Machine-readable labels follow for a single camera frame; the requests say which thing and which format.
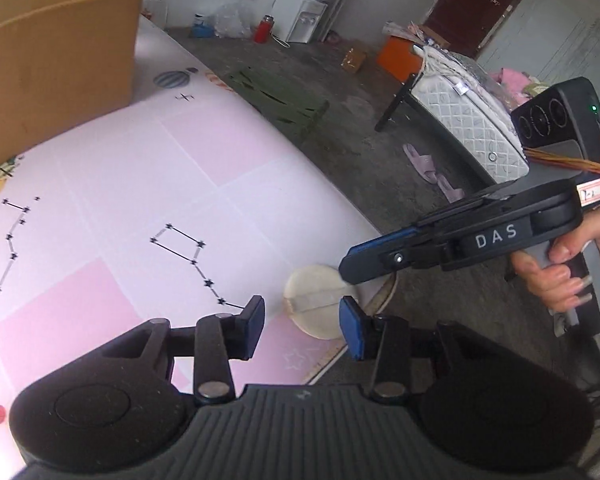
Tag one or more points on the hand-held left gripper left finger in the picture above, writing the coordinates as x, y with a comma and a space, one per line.
254, 329

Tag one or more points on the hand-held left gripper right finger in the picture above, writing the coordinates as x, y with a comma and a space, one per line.
352, 331

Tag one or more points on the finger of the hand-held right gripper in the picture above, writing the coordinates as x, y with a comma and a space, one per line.
385, 241
380, 264

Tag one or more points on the round beige powder puff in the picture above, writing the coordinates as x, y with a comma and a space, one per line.
310, 290

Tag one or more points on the cardboard box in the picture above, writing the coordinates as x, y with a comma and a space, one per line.
55, 60

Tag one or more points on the person's right hand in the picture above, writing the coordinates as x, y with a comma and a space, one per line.
545, 281

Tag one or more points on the pink clothes pile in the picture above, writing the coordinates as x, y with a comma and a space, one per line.
515, 82

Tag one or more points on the purple slipper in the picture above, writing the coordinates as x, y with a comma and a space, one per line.
449, 189
420, 162

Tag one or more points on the white quilted mattress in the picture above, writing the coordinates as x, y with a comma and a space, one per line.
470, 120

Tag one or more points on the brown door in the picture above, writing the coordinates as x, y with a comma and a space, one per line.
475, 5

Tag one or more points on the orange box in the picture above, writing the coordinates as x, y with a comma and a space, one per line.
397, 57

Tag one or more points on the yellow brown box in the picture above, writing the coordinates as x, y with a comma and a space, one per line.
353, 59

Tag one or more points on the white water dispenser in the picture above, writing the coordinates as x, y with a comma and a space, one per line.
300, 17

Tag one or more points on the red thermos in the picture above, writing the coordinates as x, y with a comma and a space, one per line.
263, 29

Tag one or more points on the clear plastic bag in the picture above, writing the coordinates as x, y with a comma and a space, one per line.
232, 20

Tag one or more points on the small blue container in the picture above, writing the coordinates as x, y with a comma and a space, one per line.
201, 27

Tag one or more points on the white bag with red print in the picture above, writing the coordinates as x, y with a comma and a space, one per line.
155, 7

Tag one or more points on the black bed frame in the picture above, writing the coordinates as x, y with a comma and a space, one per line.
395, 105

